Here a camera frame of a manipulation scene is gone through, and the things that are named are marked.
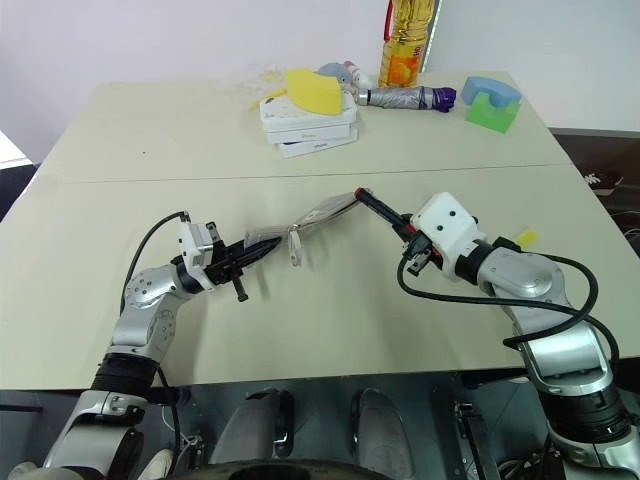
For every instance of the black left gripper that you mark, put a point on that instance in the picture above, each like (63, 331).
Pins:
(225, 265)

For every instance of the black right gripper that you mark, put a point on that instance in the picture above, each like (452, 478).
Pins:
(422, 252)

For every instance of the grey grid pouch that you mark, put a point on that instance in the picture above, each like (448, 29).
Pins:
(325, 210)

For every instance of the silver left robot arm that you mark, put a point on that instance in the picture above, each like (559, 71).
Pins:
(150, 310)

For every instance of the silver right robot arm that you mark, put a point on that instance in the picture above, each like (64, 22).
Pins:
(530, 272)

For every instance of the yellow highlighter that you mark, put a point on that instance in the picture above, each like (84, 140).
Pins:
(529, 237)

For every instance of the white flat box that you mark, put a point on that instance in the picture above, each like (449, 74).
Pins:
(315, 146)
(310, 135)
(295, 117)

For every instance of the green foam block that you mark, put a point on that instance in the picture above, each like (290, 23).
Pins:
(487, 116)

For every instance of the yellow foam sponge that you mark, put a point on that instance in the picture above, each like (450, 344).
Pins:
(315, 92)

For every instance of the blue foam arch block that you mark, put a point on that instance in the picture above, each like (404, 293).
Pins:
(492, 90)

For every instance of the grey plush toy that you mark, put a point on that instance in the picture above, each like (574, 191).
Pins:
(334, 71)

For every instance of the yellow oil bottle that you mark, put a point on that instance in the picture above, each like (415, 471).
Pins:
(402, 55)

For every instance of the grey rounded leg cover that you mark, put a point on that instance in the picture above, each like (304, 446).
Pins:
(382, 430)
(250, 430)

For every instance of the dark red printed box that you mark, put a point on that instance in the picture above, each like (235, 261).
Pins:
(602, 182)

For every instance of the white shoe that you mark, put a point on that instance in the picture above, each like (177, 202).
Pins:
(156, 465)

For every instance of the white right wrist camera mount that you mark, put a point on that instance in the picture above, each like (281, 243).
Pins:
(447, 225)

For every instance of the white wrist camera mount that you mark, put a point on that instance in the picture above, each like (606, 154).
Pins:
(447, 225)
(192, 250)

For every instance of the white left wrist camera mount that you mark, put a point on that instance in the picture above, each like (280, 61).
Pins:
(192, 250)

